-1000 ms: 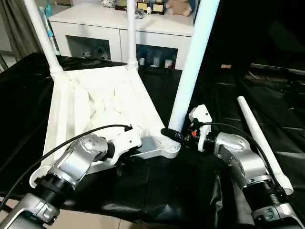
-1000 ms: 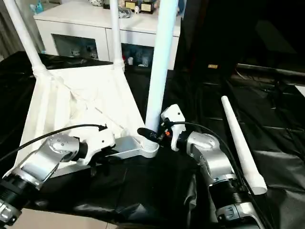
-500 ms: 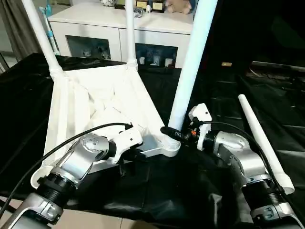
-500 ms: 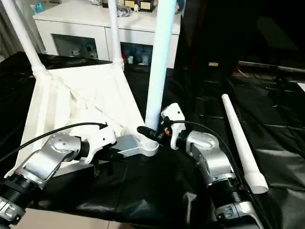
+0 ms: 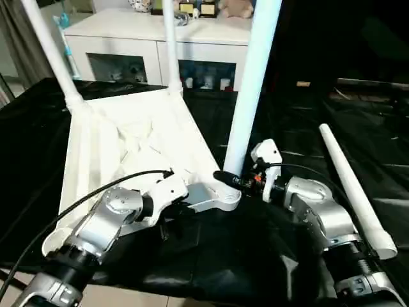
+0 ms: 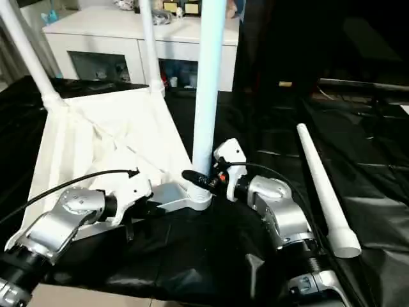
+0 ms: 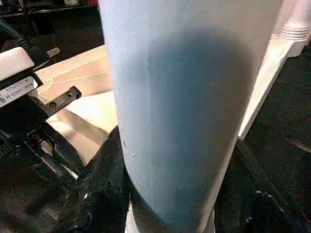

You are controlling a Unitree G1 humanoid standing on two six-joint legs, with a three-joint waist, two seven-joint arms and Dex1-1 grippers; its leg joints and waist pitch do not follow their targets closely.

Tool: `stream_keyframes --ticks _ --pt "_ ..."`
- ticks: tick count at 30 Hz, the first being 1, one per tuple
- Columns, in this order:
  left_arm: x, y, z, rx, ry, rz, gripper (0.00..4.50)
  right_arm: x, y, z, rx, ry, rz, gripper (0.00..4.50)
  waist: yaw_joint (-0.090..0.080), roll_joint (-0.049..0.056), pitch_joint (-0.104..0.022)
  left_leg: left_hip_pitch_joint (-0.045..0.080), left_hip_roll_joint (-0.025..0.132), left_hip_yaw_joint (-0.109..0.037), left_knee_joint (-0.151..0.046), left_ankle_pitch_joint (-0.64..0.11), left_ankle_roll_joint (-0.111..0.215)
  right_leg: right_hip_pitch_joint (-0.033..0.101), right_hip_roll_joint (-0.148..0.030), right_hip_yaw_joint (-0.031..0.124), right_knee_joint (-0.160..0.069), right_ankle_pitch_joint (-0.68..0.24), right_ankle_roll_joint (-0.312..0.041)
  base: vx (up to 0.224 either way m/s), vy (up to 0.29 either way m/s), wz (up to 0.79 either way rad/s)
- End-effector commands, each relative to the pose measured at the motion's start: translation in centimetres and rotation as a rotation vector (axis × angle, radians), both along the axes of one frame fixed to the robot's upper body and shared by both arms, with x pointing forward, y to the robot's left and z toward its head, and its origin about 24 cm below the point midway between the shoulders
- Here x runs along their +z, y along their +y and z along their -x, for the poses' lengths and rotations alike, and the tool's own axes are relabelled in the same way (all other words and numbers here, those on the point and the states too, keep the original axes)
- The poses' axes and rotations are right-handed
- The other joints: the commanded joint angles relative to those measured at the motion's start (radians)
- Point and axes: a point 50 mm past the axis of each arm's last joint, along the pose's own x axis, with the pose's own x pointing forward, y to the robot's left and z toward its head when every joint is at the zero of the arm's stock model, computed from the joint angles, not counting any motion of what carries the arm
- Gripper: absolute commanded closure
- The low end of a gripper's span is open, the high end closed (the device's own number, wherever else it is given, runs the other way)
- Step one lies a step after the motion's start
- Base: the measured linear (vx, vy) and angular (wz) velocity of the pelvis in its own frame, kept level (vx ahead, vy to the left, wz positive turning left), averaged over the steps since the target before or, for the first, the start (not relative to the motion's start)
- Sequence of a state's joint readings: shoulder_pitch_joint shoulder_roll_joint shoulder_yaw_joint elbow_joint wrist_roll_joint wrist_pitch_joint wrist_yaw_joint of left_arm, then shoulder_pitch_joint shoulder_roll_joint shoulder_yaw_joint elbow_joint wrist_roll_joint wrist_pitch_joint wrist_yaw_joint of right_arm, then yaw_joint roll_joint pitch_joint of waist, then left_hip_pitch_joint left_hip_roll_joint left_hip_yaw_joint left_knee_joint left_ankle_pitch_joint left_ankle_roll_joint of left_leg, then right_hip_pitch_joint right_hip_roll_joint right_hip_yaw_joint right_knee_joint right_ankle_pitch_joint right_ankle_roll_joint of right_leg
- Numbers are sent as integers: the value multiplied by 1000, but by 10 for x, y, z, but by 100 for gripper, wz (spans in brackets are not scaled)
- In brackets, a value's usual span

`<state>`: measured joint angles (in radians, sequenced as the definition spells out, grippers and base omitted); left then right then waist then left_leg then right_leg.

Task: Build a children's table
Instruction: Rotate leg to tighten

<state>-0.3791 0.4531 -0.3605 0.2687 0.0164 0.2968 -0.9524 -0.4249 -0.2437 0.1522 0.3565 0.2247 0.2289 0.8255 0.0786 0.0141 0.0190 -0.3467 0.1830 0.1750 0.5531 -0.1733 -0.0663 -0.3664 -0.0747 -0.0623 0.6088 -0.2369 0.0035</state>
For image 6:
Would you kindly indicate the white plastic table leg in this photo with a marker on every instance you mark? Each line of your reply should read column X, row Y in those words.
column 150, row 41
column 319, row 185
column 207, row 80
column 28, row 54

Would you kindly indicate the white plastic table top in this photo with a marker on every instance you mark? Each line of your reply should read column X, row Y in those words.
column 96, row 112

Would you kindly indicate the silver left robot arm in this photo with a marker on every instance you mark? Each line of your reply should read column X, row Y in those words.
column 48, row 230

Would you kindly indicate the black mat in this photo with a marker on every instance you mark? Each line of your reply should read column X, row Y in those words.
column 255, row 128

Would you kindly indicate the white printed jar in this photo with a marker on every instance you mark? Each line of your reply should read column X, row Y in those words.
column 189, row 81

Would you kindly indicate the small white cup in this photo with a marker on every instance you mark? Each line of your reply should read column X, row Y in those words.
column 174, row 81

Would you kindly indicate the red bottle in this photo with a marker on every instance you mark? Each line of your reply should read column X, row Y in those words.
column 163, row 76

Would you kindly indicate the small yellow label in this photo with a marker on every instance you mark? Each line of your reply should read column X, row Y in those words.
column 285, row 84

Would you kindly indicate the dark tall cabinet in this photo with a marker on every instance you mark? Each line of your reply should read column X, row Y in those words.
column 271, row 38

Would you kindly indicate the grey patterned object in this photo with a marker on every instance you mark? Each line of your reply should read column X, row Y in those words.
column 161, row 17

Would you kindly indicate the tiny white toy figure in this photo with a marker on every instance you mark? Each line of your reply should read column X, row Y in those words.
column 179, row 11

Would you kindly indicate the pink soft toy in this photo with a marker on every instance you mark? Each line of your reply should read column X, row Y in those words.
column 231, row 11

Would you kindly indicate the yellow black box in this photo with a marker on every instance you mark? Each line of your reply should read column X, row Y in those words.
column 170, row 6
column 191, row 8

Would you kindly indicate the white sideboard cabinet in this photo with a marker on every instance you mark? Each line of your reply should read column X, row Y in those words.
column 96, row 32

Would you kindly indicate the white flat board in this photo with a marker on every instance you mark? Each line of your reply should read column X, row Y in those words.
column 406, row 110

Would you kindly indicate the grey curtain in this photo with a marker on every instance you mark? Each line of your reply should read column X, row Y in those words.
column 9, row 57

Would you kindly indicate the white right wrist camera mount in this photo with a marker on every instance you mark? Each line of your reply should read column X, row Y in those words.
column 230, row 150

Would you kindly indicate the black metal rail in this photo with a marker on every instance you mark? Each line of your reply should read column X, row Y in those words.
column 367, row 84

